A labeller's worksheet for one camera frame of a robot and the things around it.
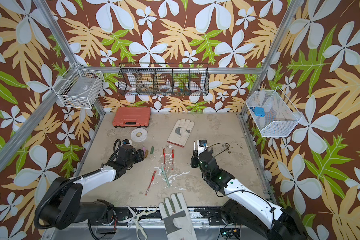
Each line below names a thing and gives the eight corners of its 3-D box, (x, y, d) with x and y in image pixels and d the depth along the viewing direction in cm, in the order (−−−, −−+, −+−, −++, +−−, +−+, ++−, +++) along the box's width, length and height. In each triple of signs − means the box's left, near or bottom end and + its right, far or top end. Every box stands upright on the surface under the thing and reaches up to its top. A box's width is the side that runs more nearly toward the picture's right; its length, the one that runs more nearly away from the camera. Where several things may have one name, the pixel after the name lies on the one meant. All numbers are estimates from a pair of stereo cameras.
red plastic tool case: (113, 129, 113) (110, 123, 108) (119, 111, 125) (117, 106, 120) (148, 129, 113) (147, 124, 108) (151, 111, 125) (150, 106, 120)
